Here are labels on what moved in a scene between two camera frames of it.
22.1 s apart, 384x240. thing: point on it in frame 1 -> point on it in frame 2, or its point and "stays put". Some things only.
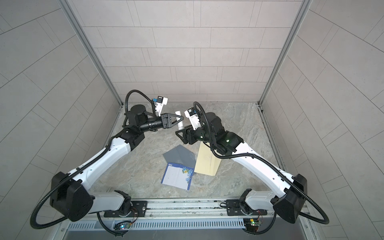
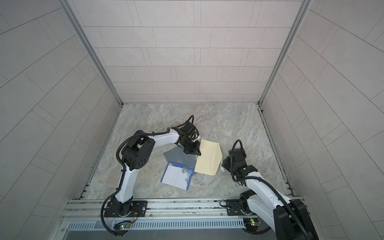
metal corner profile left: [70, 11] stays put
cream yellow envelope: [207, 161] stays put
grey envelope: [181, 155] stays put
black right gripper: [188, 130] -> [225, 162]
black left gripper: [166, 125] -> [194, 150]
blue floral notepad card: [178, 175] stays put
